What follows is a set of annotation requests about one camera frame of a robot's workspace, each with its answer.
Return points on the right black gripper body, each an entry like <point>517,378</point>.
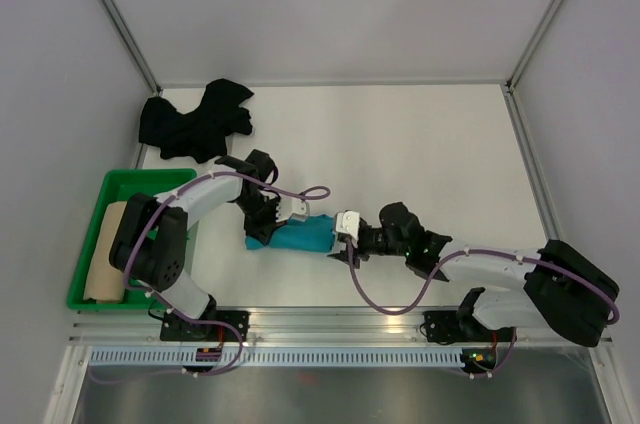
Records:
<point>372,240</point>

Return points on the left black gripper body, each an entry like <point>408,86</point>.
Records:
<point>259,213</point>

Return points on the teal t-shirt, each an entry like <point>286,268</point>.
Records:
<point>315,234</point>

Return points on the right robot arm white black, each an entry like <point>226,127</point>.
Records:
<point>553,287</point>

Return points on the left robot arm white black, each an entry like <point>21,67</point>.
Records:
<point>150,244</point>

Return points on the black t-shirt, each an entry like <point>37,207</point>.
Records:
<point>201,133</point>

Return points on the green plastic tray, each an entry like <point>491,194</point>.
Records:
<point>117,186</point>

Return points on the rolled beige t-shirt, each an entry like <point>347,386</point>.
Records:
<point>104,283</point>

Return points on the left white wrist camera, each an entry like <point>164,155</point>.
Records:
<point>292,208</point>

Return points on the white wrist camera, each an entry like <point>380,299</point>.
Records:
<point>347,226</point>
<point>292,208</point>

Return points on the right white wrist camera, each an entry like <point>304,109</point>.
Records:
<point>347,226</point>

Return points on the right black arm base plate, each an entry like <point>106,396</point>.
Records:
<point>442,327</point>

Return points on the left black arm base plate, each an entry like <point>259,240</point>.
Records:
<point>176,329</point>

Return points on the right aluminium corner post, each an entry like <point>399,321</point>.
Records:
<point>550,14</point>

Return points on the aluminium corner post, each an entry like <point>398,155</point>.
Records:
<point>550,14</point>
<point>121,27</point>

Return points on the aluminium frame rail front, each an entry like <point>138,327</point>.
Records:
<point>267,326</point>

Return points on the white slotted cable duct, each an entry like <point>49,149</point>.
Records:
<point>450,357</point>

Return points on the left aluminium corner post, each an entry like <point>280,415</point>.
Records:
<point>121,27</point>

